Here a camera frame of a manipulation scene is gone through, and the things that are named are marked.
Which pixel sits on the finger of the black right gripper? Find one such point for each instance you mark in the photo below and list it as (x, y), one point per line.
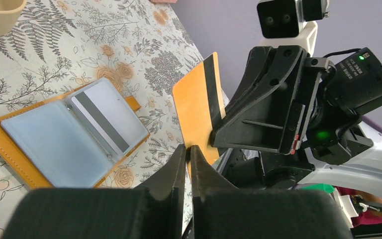
(263, 114)

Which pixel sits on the floral patterned table mat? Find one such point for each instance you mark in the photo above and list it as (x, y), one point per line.
(58, 46)

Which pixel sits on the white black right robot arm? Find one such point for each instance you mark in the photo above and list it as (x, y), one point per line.
(247, 168)

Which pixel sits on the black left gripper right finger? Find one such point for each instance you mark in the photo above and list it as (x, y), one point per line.
(222, 211)

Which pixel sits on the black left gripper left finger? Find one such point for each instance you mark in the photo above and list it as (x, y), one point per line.
(152, 210)

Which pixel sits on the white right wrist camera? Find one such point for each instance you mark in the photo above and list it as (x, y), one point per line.
(291, 22)

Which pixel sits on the orange card with black stripe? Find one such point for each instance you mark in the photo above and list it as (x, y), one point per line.
(200, 106)

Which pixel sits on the grey card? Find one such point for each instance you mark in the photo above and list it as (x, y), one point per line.
(109, 118)

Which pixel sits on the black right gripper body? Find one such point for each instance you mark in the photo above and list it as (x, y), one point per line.
(351, 89)

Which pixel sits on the yellow leather card holder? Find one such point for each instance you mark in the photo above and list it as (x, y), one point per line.
(48, 146)

